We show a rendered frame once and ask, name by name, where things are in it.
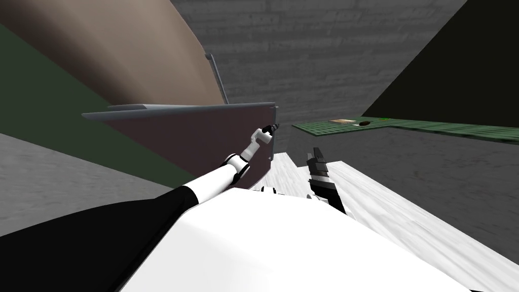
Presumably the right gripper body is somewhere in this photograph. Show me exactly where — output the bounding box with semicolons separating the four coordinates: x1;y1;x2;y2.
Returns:
306;147;327;172

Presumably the dark maroon door leaf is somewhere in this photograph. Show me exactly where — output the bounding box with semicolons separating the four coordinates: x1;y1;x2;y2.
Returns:
81;102;279;190

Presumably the grey bar handle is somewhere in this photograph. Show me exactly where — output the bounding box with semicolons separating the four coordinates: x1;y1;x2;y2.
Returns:
204;52;230;105

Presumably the green table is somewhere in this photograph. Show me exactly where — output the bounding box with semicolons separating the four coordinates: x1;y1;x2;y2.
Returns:
291;116;519;145

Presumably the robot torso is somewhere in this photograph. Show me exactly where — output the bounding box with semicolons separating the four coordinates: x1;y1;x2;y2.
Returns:
120;186;476;292

